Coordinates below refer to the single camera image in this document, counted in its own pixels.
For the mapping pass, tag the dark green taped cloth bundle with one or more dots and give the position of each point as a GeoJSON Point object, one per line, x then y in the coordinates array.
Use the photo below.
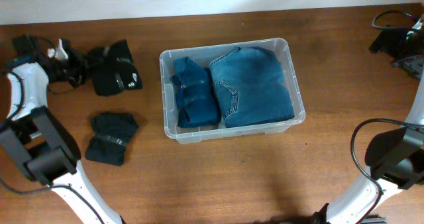
{"type": "Point", "coordinates": [112, 133]}

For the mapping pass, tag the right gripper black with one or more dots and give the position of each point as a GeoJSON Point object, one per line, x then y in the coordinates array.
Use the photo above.
{"type": "Point", "coordinates": [389, 47]}

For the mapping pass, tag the dark blue jeans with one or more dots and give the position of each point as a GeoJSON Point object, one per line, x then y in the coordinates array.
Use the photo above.
{"type": "Point", "coordinates": [249, 87]}

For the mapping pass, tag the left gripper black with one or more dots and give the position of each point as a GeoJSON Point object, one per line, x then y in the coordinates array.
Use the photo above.
{"type": "Point", "coordinates": [80, 63]}

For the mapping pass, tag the clear plastic storage bin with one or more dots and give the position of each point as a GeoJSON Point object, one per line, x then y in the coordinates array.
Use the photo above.
{"type": "Point", "coordinates": [203, 56]}

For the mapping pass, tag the blue taped cloth bundle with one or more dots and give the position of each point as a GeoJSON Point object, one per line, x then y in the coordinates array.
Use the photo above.
{"type": "Point", "coordinates": [195, 100]}

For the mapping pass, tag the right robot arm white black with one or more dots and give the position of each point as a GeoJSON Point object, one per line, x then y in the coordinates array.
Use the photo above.
{"type": "Point", "coordinates": [394, 159]}

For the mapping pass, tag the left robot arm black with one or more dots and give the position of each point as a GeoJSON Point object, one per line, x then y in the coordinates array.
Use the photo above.
{"type": "Point", "coordinates": [39, 145]}

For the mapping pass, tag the black shirt with logo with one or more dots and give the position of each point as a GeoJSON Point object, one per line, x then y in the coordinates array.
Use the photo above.
{"type": "Point", "coordinates": [113, 70]}

